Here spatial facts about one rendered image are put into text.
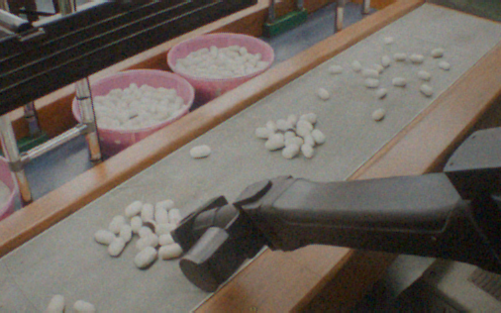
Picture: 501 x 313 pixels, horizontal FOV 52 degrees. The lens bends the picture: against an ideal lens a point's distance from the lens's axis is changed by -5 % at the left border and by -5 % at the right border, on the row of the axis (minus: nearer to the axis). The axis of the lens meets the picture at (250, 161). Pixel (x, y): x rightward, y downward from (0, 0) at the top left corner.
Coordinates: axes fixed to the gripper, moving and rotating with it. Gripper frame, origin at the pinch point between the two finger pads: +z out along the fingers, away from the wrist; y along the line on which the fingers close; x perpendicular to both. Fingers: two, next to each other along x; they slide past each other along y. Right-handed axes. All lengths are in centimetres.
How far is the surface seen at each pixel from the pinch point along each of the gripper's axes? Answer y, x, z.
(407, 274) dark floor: -86, 65, 42
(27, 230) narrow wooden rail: 15.3, -13.2, 14.8
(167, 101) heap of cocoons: -29.6, -21.2, 27.6
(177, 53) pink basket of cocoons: -47, -32, 38
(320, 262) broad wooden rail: -9.2, 12.5, -15.4
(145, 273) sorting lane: 7.5, 1.4, 1.3
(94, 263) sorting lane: 11.4, -3.5, 6.9
